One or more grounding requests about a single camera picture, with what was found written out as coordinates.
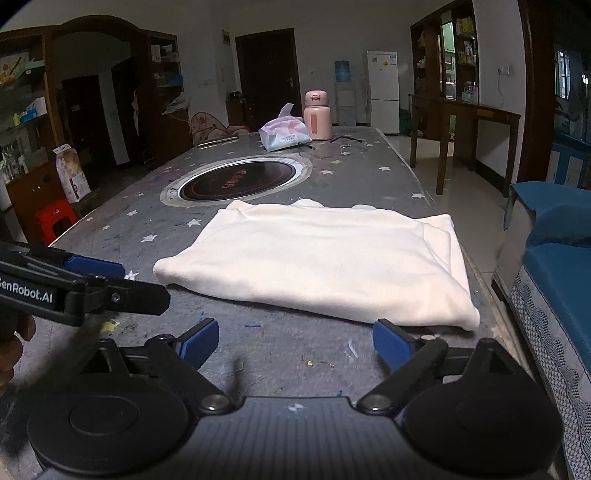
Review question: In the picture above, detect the wooden display cabinet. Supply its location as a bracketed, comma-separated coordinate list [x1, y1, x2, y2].
[410, 0, 479, 140]

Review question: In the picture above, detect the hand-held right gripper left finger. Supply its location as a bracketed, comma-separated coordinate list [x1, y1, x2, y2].
[95, 318, 236, 415]

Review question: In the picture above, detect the red plastic stool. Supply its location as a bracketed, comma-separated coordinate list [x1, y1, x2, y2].
[35, 199, 79, 246]

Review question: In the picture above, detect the white garment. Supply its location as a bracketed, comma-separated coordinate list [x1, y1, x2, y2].
[153, 198, 481, 331]

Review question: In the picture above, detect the grey star-printed table cover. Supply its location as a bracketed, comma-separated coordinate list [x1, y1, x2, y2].
[0, 127, 536, 462]

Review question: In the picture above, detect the pink thermos bottle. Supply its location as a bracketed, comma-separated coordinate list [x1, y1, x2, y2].
[303, 90, 334, 141]

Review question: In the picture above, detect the round black built-in cooktop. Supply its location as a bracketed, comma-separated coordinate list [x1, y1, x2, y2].
[160, 157, 311, 208]

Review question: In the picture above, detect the soft tissue pack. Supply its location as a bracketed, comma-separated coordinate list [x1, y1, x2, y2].
[258, 103, 312, 152]

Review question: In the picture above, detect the blue sofa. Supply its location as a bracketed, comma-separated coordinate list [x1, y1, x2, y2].
[492, 181, 591, 480]

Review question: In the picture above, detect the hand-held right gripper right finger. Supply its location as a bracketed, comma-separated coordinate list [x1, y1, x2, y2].
[355, 318, 527, 415]

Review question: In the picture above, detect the wooden shelf with goods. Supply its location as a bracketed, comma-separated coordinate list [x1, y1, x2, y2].
[0, 34, 63, 232]

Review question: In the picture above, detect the wooden arched shelf unit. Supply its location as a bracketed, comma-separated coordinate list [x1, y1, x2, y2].
[46, 15, 193, 168]

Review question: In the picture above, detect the person's left hand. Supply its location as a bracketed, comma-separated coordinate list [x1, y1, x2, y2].
[0, 316, 37, 394]

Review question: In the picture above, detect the white refrigerator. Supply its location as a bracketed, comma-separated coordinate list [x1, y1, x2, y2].
[366, 51, 401, 135]

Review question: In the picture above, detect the black cable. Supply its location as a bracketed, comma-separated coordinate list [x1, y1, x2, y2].
[299, 135, 371, 151]

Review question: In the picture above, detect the dark wooden desk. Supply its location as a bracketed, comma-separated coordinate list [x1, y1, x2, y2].
[409, 92, 522, 195]

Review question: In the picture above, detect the blue storage cabinet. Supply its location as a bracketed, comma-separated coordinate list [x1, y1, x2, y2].
[551, 129, 591, 191]

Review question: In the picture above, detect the dark wooden door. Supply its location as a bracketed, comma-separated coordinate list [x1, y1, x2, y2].
[235, 28, 304, 133]

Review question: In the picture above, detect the water dispenser with blue bottle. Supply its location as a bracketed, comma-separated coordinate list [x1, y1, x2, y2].
[334, 60, 356, 127]

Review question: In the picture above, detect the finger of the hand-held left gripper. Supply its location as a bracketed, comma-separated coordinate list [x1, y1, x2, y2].
[67, 276, 171, 324]
[64, 256, 127, 280]

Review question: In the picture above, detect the printed paper bag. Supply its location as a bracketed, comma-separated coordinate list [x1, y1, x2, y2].
[53, 144, 92, 204]

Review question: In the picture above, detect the pink play tent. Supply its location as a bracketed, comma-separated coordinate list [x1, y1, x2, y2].
[191, 111, 250, 145]

